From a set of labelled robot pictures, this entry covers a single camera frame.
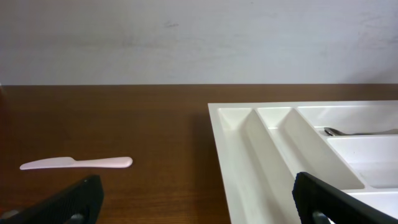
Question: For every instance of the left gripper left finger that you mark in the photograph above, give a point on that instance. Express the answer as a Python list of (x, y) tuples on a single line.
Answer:
[(80, 202)]

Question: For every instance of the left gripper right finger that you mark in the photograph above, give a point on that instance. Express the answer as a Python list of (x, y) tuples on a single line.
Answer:
[(319, 202)]

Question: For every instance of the metal tablespoon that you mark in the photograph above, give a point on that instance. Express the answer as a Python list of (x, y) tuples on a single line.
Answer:
[(335, 132)]

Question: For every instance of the pink plastic knife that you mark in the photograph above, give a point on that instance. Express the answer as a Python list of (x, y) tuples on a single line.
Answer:
[(69, 162)]

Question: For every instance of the white plastic cutlery tray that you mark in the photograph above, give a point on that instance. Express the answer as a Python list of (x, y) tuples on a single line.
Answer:
[(263, 146)]

